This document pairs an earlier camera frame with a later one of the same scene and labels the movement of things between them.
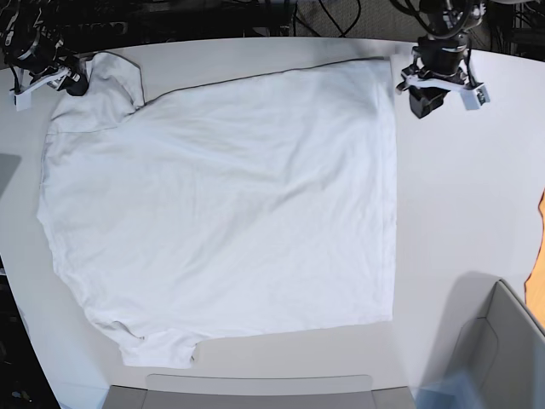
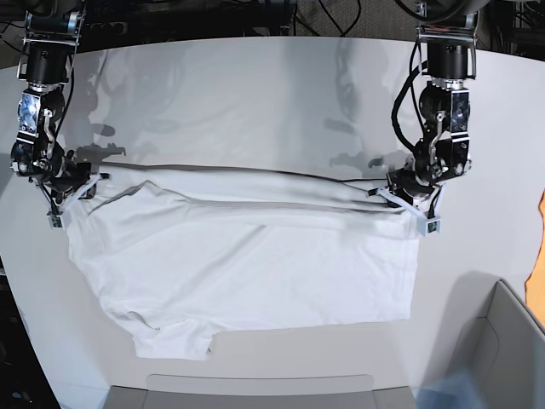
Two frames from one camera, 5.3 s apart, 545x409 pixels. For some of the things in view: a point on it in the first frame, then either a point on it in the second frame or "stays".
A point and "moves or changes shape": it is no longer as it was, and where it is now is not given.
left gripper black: x=77 y=82 → x=69 y=175
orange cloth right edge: x=535 y=279 stays
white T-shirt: x=259 y=203 moves or changes shape
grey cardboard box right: x=496 y=343 stays
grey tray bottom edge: x=173 y=391 stays
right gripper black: x=448 y=58 → x=406 y=181
